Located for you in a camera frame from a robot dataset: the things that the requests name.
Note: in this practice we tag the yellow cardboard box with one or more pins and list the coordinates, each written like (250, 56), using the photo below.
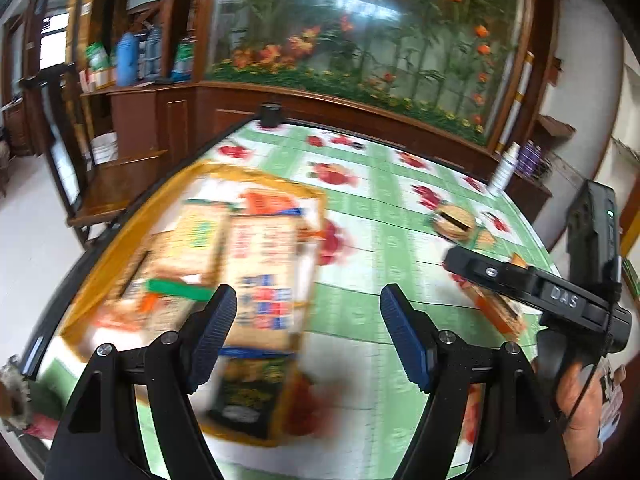
(260, 180)

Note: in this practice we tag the wooden wall cabinet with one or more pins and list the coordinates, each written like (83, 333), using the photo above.
(165, 120)

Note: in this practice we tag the white spray bottle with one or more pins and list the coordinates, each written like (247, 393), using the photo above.
(502, 167)

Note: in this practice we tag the black cylinder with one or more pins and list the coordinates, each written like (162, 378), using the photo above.
(270, 115)

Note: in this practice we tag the green floral tablecloth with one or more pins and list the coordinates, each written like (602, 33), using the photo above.
(380, 220)

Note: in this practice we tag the dark clear bottle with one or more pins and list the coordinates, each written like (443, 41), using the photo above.
(150, 55)

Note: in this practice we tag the person's right hand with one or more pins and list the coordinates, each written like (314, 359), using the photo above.
(580, 405)

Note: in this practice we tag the wooden chair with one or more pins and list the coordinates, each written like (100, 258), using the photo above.
(120, 180)

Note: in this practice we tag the red blue print biscuit pack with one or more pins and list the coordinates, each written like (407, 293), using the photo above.
(260, 270)

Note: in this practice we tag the dark green snack pack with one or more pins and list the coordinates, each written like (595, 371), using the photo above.
(245, 395)

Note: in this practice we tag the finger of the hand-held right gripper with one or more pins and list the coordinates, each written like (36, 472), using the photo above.
(492, 274)

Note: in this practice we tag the orange biscuit pack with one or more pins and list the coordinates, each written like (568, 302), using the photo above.
(500, 310)

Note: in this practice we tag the blue bottle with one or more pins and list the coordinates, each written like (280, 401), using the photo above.
(125, 60)

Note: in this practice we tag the flower mural glass panel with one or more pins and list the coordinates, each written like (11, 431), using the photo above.
(375, 35)

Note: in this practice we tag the pile of cracker packets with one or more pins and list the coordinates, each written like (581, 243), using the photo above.
(195, 240)

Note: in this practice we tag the green white pouch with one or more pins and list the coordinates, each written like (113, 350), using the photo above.
(98, 57)

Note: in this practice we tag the purple bottle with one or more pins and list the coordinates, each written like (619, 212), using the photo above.
(535, 160)
(524, 159)

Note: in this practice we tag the brown white fuzzy item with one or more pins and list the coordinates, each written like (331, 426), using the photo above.
(12, 395)

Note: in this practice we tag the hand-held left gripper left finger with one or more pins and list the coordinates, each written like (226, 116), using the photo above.
(215, 335)

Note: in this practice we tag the green can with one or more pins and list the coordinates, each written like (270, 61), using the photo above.
(183, 62)

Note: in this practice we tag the round cracker pack dark stripe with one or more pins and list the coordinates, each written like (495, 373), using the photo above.
(452, 225)

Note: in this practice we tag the black metal stand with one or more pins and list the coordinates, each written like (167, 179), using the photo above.
(47, 78)

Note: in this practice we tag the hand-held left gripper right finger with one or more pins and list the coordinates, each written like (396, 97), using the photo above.
(405, 340)

